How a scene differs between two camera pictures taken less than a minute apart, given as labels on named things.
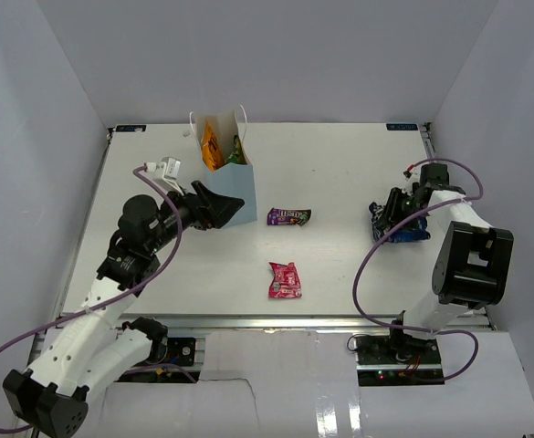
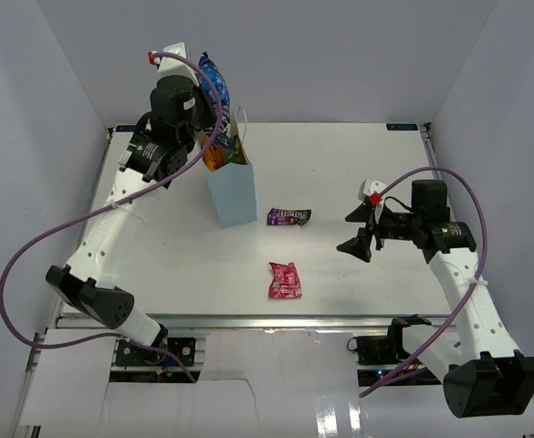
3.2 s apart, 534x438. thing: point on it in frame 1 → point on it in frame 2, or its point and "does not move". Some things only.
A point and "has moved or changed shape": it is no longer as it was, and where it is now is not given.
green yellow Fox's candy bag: [237, 156] does not move
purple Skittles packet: [287, 216] does not move
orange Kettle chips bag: [211, 152] does not move
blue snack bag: [415, 232] has moved or changed shape
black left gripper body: [168, 232] → [204, 116]
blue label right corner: [402, 127] does not move
